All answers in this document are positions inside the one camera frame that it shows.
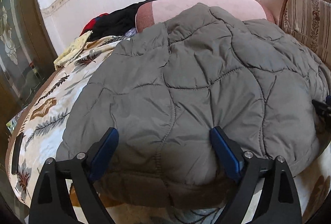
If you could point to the leaf patterned fleece blanket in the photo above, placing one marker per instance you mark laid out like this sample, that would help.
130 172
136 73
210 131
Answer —
42 126

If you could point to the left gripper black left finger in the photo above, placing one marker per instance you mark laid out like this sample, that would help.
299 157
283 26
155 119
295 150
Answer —
51 201

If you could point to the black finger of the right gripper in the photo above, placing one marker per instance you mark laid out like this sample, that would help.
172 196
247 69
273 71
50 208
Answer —
323 109

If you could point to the grey quilted hooded jacket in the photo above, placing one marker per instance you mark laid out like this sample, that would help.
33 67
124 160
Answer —
168 86

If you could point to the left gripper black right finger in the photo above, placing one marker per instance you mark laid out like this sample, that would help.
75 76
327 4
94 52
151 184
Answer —
279 201

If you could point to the black and red clothes pile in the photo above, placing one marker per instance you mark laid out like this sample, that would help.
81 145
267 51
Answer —
116 23

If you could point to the pink bolster pillow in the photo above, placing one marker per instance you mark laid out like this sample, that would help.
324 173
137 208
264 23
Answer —
162 10

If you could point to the striped beige sofa cushion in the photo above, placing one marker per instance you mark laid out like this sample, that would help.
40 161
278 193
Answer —
308 21

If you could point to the yellow cloth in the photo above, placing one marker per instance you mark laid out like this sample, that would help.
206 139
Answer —
72 51

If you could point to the brown wooden glass door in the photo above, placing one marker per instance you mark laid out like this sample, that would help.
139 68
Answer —
27 56

